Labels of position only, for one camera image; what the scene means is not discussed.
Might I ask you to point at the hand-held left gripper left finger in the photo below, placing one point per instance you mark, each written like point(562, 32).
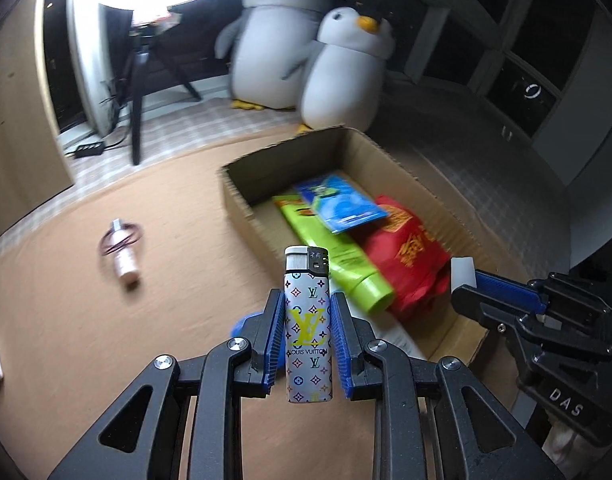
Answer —
point(273, 340)

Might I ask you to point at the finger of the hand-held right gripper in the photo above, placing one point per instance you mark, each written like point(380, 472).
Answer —
point(505, 290)
point(480, 307)

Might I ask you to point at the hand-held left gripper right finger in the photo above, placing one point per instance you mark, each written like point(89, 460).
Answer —
point(342, 345)

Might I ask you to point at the white patterned lighter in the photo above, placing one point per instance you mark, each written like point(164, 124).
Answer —
point(308, 340)

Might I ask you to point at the small white block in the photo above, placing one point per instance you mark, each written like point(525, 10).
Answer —
point(463, 272)

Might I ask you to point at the green tube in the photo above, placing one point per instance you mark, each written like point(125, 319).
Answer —
point(348, 262)

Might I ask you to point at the red printed fabric bag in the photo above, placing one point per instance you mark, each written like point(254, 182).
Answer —
point(405, 260)

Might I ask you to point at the blue packet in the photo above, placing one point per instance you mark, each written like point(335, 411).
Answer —
point(341, 205)

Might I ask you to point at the cardboard box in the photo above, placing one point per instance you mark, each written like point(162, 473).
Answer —
point(246, 200)

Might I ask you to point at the small white bottle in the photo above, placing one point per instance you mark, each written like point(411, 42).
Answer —
point(126, 265)

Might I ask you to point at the person's right forearm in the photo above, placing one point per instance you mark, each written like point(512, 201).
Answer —
point(560, 455)

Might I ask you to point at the checked bed sheet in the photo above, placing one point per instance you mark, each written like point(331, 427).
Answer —
point(196, 115)

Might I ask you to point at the black tripod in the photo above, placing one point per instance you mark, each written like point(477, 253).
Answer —
point(136, 125)

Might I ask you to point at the black power strip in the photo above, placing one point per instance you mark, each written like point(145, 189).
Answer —
point(91, 150)

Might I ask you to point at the small grey penguin plush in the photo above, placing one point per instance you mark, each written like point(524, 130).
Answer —
point(341, 80)

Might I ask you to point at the large grey penguin plush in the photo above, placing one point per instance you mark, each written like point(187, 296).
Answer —
point(266, 50)

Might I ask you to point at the large wooden board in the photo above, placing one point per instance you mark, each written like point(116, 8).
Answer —
point(21, 135)

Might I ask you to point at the grey window frame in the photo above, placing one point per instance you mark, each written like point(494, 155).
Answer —
point(435, 35)

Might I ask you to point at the white window frame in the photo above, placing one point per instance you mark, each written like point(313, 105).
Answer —
point(91, 60)

